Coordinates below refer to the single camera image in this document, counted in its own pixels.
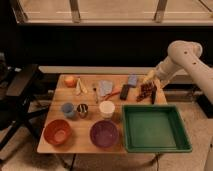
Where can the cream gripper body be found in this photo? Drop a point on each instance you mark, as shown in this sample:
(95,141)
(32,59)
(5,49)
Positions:
(149,76)

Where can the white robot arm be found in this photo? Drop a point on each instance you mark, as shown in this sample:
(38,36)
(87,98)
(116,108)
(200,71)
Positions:
(184,55)

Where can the purple bowl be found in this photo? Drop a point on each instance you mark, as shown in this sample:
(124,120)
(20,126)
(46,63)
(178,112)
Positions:
(104,134)

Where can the orange bowl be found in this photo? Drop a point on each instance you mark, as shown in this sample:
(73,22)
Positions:
(57,132)

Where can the dark red grapes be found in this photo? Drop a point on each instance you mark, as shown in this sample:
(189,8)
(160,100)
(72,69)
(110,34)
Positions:
(146,91)

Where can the black marker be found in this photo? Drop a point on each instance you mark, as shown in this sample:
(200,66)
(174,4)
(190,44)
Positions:
(153,96)

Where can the blue sponge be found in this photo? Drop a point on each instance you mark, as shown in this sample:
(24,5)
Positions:
(132,80)

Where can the black rectangular block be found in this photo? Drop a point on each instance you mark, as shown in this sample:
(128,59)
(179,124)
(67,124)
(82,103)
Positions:
(124,92)

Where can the orange carrot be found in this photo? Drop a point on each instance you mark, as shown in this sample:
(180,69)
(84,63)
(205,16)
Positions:
(114,92)

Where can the blue cloth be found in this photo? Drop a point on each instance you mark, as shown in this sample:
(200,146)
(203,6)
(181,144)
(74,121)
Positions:
(105,87)

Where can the green plastic tray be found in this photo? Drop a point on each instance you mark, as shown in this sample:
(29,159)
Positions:
(154,129)

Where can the white cup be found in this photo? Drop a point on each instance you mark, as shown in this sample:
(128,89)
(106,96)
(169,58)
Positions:
(107,109)

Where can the peeled banana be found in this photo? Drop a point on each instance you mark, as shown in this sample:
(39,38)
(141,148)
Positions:
(80,87)

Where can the orange apple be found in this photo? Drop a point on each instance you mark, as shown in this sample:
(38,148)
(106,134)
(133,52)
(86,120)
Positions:
(70,81)

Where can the blue cup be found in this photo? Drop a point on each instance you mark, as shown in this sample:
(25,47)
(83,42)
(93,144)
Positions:
(68,110)

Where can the black chair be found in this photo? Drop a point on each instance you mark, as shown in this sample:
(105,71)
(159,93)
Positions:
(17,91)

